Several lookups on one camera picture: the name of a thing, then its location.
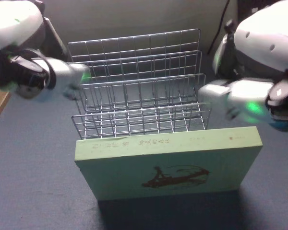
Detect wire metal book rack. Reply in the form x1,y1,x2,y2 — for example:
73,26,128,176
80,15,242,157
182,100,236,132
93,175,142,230
67,28,212,140

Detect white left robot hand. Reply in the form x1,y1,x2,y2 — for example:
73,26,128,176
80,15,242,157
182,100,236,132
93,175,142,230
0,0,92,100

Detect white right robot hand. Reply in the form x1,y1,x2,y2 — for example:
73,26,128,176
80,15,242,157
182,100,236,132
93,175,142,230
198,0,288,123

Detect light green paperback book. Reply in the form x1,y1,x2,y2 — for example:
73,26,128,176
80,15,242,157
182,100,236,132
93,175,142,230
74,126,264,201

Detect grey table cloth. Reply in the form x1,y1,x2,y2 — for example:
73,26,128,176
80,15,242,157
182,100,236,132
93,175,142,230
0,57,288,230

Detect thin black cable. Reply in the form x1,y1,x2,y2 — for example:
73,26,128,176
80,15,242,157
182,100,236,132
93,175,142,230
207,0,231,55

